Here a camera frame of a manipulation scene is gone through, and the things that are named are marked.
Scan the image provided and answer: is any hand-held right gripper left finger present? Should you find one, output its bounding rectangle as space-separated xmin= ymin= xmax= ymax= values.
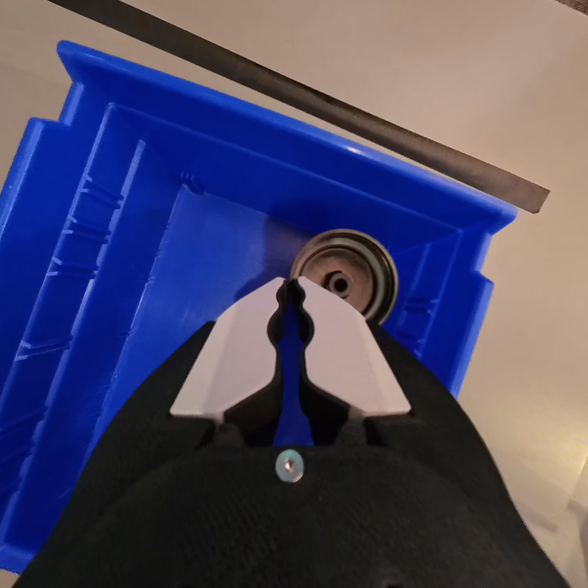
xmin=169 ymin=276 xmax=290 ymax=439

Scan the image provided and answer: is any black bottle lid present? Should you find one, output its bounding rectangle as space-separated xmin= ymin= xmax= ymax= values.
xmin=290 ymin=228 xmax=399 ymax=328

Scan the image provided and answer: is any blue plastic bin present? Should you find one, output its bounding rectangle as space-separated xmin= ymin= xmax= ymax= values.
xmin=0 ymin=40 xmax=519 ymax=575

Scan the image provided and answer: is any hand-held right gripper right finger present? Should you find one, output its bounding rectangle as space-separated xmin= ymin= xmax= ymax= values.
xmin=293 ymin=276 xmax=412 ymax=445

